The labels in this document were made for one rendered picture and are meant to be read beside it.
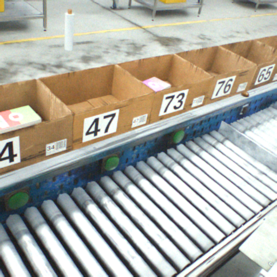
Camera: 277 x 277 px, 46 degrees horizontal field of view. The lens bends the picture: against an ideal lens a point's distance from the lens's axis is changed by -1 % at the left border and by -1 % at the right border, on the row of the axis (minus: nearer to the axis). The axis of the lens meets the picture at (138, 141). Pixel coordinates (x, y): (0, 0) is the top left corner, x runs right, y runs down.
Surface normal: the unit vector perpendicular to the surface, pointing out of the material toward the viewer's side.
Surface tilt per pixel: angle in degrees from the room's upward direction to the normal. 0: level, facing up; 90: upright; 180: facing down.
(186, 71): 89
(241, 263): 0
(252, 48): 90
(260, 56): 89
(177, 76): 89
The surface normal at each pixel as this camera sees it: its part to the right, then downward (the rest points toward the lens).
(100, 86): 0.62, 0.54
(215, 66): -0.76, 0.28
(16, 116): 0.15, -0.79
